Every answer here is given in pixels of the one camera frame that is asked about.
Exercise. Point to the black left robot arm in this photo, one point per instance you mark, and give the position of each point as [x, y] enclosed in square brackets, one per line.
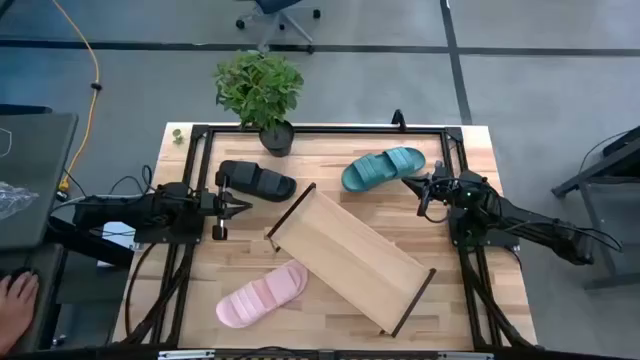
[125, 210]

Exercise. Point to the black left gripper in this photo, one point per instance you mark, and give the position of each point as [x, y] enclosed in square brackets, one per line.
[210, 205]

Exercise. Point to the fallen green leaf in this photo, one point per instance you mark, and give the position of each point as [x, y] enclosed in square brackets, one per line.
[178, 136]

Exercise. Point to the pink slide sandal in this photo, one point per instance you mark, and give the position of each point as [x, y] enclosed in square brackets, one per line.
[260, 295]

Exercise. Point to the black aluminium table frame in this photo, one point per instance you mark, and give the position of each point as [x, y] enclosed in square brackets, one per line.
[350, 129]

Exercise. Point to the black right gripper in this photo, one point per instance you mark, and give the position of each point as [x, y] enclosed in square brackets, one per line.
[442, 189]

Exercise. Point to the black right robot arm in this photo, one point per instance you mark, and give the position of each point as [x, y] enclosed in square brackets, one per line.
[525, 220]

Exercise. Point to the black table clamp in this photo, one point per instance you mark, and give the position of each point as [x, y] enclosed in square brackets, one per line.
[398, 120]

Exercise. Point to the dark side table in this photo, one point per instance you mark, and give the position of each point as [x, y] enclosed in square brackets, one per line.
[600, 170]

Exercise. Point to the green leafy plant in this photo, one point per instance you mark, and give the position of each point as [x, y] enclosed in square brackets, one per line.
[257, 87]

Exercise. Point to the black computer mouse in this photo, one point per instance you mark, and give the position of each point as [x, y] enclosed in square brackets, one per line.
[15, 272]

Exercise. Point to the black slide sandal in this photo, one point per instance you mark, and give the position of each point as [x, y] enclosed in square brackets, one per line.
[257, 181]

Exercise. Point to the teal slide sandal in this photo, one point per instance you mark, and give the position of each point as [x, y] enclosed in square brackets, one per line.
[382, 169]

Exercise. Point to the clear plastic bag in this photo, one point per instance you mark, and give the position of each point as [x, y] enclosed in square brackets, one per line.
[15, 197]

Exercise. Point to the person's hand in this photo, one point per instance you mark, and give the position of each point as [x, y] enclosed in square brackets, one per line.
[17, 305]

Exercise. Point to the wooden shelf with black legs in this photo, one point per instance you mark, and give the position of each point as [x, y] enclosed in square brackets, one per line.
[350, 255]

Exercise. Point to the blue office chair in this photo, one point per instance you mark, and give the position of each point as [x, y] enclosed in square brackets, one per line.
[277, 20]

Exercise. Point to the black plant pot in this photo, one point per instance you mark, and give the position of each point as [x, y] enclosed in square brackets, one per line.
[277, 142]

